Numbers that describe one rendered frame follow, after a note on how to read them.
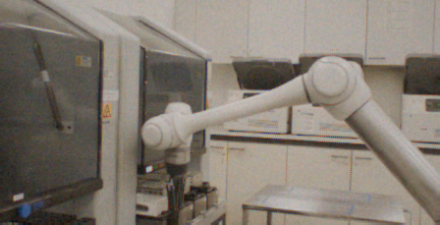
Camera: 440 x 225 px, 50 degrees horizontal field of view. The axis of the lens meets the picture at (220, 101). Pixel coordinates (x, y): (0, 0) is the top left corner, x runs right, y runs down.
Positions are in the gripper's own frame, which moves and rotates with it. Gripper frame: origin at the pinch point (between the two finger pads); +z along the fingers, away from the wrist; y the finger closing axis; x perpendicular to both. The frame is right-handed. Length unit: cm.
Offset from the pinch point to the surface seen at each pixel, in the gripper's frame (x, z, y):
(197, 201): -2.1, 0.0, -26.6
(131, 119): -11.2, -35.9, 13.6
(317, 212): 47, -2, -24
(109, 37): -11, -62, 28
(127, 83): -11, -48, 17
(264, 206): 26.7, -1.9, -24.1
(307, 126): 11, -18, -229
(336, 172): 35, 17, -228
